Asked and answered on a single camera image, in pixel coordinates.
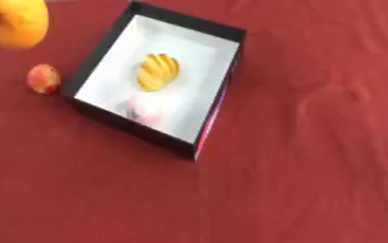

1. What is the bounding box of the black box with white inside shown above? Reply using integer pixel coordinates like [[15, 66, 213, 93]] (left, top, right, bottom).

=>
[[61, 1, 249, 161]]

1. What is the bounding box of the pale pink soft toy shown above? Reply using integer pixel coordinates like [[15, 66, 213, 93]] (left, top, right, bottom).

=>
[[123, 93, 169, 126]]

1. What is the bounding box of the yellow ridged toy fruit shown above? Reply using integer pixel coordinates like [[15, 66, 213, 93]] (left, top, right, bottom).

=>
[[135, 52, 182, 93]]

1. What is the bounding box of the small red-orange toy fruit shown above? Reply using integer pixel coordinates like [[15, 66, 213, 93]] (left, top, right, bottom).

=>
[[26, 64, 65, 95]]

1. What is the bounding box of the large orange toy fruit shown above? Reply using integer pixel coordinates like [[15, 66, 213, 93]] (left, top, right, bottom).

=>
[[0, 0, 51, 49]]

